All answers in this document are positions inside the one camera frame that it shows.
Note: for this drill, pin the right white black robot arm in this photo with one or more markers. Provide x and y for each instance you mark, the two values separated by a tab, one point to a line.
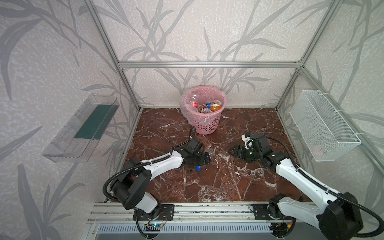
338	216

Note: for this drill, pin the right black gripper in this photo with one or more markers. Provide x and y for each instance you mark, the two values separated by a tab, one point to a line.
244	152

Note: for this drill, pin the clear bottle blue cap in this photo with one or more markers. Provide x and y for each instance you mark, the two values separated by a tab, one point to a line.
205	159

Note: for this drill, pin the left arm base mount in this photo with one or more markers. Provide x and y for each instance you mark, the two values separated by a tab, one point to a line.
169	209

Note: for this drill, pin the white wire mesh basket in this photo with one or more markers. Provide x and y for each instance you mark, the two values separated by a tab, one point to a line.
324	130

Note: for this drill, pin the clear plastic bin liner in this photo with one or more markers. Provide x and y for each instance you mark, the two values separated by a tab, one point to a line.
200	95

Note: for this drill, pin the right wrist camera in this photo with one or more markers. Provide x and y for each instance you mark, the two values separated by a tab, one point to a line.
246	138

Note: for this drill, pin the clear acrylic wall shelf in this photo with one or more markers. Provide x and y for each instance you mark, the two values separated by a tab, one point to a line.
78	139

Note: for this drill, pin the clear bottle red label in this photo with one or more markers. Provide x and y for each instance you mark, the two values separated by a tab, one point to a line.
194	106

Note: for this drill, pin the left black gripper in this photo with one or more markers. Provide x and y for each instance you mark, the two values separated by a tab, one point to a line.
199	159

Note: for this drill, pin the left circuit board with wires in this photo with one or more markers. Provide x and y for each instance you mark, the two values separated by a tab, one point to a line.
155	225

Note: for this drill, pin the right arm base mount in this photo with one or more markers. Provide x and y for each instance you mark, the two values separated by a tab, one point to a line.
269	210

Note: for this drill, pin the right wiring bundle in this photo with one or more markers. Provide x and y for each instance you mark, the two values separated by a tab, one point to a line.
280	226

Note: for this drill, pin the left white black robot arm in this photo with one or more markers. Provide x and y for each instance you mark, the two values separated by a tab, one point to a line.
129	186

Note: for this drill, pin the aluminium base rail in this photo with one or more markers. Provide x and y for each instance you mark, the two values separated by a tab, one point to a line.
192	212

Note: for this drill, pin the pink perforated plastic bin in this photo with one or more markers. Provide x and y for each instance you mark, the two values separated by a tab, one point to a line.
214	118

